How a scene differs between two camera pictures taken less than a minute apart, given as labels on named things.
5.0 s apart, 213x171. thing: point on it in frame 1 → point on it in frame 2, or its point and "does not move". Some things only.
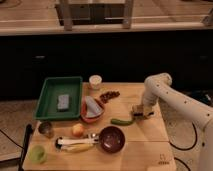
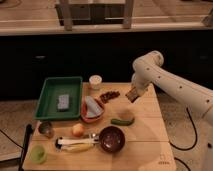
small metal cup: x=46 y=129 does not move
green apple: x=36 y=154 does not move
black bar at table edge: x=28 y=132 does not move
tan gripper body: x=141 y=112 → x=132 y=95
